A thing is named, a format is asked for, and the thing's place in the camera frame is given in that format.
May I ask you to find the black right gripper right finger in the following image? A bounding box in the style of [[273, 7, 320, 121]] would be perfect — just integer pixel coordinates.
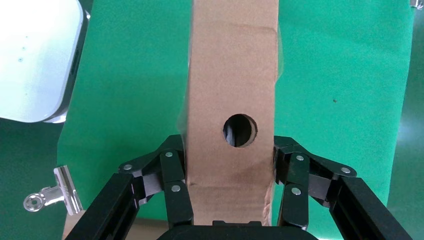
[[273, 135, 413, 240]]

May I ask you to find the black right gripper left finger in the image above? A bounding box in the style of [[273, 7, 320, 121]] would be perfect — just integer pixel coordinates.
[[64, 134, 195, 240]]

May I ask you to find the small cardboard box with hole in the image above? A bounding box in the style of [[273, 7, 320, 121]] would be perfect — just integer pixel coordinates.
[[177, 0, 282, 227]]

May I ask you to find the silver binder clip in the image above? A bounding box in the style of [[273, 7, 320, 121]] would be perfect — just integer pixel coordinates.
[[23, 165, 84, 216]]

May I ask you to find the green tablecloth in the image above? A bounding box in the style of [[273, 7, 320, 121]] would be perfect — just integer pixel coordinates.
[[56, 0, 415, 229]]

